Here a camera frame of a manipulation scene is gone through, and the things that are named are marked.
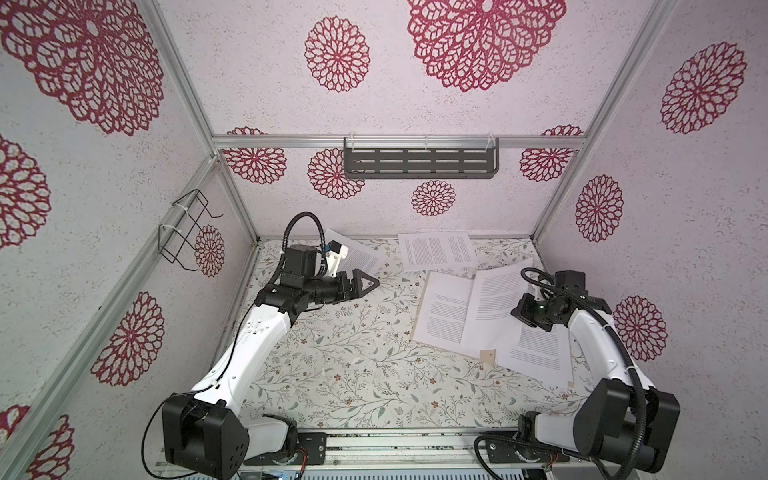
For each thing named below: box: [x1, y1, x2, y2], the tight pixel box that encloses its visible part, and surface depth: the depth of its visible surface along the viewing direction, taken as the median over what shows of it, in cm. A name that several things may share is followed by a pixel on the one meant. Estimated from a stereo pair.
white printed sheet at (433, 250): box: [398, 231, 479, 272], surface depth 119 cm
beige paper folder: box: [411, 258, 575, 387], surface depth 95 cm
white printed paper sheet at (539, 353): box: [496, 324, 574, 386], surface depth 90 cm
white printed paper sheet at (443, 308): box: [414, 271, 474, 345], surface depth 102 cm
